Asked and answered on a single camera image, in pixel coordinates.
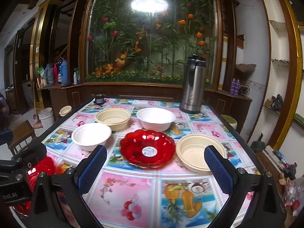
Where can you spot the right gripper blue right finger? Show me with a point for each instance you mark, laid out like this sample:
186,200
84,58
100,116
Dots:
221,168

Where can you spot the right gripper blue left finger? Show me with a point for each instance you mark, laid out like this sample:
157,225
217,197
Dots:
89,168

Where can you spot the cream bowl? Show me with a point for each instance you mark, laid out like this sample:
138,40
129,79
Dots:
116,118
191,148

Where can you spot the white bowl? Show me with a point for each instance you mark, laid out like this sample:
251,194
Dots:
88,136
154,118

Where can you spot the red glass plate with sticker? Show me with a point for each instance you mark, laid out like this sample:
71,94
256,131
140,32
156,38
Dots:
147,148

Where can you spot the stacked bowls on side stand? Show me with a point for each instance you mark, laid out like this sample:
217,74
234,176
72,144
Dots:
65,110

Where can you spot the wooden stool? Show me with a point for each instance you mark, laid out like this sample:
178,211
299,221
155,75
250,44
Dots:
20,133

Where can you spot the green pale bowl at right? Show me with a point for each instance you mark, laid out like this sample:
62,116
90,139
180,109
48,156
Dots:
230,121

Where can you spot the colourful fruit pattern tablecloth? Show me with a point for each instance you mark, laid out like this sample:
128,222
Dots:
124,195

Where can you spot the white plastic bucket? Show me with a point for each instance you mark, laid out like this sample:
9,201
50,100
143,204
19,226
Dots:
46,117

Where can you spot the small black jar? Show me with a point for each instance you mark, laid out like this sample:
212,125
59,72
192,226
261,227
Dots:
99,99

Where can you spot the stainless steel thermos jug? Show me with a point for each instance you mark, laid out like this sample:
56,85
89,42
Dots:
194,79

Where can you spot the purple bottles pair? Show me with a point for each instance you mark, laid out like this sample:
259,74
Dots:
235,87

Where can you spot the blue water bottle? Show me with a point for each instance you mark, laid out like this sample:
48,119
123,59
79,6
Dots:
64,72

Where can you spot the flower garden wall mural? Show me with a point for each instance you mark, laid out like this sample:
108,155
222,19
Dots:
149,41

